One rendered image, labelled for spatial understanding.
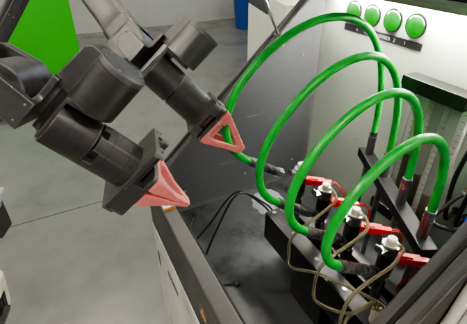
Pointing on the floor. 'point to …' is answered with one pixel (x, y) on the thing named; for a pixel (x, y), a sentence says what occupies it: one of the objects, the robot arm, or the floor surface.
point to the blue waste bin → (241, 3)
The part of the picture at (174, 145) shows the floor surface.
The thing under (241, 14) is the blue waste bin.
